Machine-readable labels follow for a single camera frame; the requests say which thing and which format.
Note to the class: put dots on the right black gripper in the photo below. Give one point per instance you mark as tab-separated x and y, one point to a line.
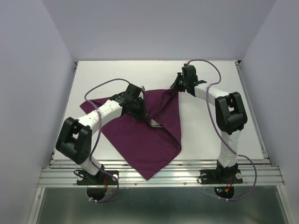
174	85

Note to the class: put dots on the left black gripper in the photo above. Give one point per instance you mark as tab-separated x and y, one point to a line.
142	115

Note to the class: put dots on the stainless steel instrument tray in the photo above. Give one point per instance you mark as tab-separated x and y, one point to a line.
155	124

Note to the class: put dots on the purple surgical drape cloth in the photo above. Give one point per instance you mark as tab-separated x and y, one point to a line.
148	149

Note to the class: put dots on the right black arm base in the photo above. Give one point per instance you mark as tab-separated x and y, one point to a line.
220	175

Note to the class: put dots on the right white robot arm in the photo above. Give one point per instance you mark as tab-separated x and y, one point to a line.
226	111

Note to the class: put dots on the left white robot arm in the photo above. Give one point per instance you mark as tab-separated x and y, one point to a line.
75	138

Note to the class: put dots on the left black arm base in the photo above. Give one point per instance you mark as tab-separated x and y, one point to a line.
86	179

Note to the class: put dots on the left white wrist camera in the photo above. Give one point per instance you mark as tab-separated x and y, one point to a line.
142	88

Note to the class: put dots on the aluminium frame rail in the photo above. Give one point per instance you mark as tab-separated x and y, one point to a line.
179	173

